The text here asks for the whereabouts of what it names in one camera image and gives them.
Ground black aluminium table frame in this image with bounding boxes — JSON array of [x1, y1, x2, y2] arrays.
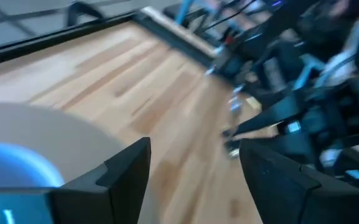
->
[[0, 9, 226, 71]]

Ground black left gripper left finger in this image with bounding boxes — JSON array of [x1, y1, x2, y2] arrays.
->
[[0, 137, 152, 224]]

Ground silver metal spoon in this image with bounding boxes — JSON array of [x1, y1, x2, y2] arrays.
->
[[227, 85, 244, 159]]

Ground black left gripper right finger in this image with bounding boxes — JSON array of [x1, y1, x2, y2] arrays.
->
[[239, 138, 359, 224]]

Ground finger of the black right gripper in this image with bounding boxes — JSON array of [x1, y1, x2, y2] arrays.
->
[[233, 98, 304, 136], [222, 129, 315, 164]]

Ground round ceramic bowl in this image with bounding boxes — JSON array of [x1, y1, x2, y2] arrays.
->
[[0, 142, 65, 189]]

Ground black clamp handle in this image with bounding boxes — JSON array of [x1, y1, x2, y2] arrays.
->
[[66, 1, 105, 27]]

